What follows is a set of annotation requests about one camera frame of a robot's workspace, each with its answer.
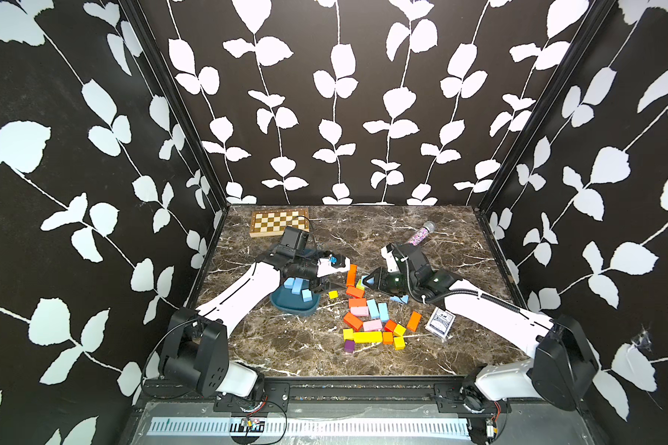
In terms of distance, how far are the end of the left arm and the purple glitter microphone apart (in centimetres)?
45

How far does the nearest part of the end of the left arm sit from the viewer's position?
62 centimetres

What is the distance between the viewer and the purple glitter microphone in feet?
3.52
